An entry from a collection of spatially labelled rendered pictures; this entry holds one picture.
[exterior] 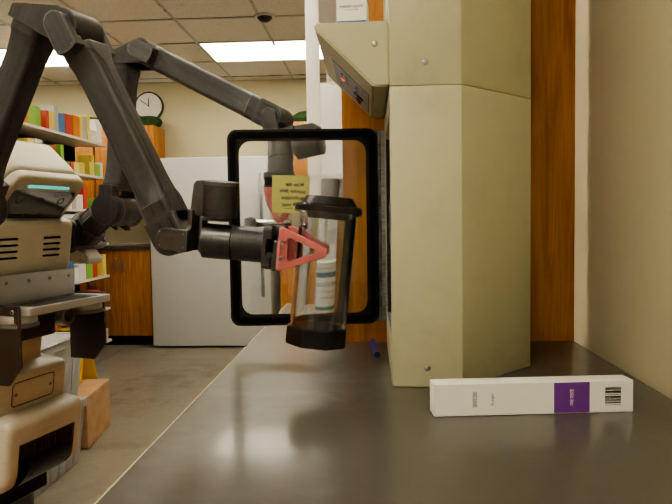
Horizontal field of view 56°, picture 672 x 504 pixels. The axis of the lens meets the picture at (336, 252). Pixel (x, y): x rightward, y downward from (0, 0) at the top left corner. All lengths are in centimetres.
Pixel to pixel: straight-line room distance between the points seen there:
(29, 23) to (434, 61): 66
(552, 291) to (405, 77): 62
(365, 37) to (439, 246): 34
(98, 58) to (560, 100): 91
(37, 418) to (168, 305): 474
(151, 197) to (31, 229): 51
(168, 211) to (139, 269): 537
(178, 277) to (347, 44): 525
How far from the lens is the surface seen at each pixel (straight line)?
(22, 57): 122
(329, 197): 99
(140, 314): 647
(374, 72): 102
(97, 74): 113
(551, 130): 143
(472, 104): 104
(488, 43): 110
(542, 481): 71
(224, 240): 102
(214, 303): 610
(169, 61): 159
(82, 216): 168
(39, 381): 158
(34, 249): 154
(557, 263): 142
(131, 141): 109
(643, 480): 74
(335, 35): 103
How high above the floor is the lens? 121
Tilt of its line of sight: 3 degrees down
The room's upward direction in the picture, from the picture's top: 1 degrees counter-clockwise
